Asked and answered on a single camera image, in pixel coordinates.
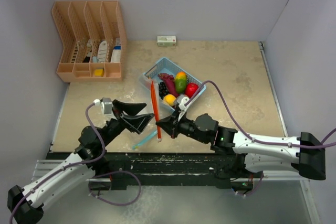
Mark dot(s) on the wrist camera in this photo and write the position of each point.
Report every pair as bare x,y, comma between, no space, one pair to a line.
181,104
105,105

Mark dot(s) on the teal plastic strip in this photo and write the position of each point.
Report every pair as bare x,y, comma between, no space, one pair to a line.
145,140

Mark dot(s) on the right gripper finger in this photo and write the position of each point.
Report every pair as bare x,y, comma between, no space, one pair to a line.
172,117
167,127

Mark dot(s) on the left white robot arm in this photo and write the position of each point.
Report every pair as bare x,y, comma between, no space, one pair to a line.
27,204

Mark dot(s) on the white patterned pouch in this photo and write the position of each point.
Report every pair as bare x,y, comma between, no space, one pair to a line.
102,53

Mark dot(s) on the red grapes toy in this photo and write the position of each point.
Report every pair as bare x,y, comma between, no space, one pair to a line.
165,76

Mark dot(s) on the white blue tube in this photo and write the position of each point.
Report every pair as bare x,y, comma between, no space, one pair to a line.
116,53

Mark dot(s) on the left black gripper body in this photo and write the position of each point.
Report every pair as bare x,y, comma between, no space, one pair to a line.
113,127

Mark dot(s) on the mango toy fruit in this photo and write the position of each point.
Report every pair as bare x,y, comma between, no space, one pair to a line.
180,82

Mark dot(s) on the black white card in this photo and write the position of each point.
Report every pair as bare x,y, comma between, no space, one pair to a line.
88,53

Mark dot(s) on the red apple toy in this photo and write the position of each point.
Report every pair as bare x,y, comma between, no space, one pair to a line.
190,89

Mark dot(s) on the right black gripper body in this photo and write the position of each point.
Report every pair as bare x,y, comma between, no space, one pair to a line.
184,126

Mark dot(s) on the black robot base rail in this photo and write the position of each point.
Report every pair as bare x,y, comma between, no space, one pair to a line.
176,169

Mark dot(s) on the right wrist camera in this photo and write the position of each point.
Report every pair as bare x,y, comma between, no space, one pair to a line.
181,104

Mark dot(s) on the yellow sponge block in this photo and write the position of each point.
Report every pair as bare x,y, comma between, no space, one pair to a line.
98,72

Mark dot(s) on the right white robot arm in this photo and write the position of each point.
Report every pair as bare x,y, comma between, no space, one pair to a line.
301,154

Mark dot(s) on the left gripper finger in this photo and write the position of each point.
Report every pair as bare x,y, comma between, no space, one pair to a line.
128,108
136,123

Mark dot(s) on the yellow lemon toy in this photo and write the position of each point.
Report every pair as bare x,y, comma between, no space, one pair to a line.
169,99

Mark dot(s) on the clear zip top bag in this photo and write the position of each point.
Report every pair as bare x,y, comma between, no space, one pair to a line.
153,89

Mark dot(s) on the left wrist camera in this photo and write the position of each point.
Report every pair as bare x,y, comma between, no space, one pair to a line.
105,105

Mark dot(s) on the small green white box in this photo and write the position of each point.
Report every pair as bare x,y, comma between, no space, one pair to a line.
165,41

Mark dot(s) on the purple eggplant toy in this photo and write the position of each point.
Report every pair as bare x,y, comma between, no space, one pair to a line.
171,87

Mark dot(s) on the orange desk organizer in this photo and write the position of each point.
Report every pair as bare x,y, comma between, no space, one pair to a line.
94,40

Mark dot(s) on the black grapes toy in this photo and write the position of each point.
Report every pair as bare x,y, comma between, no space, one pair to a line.
163,90

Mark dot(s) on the blue plastic basket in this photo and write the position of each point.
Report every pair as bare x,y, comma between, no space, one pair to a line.
165,65

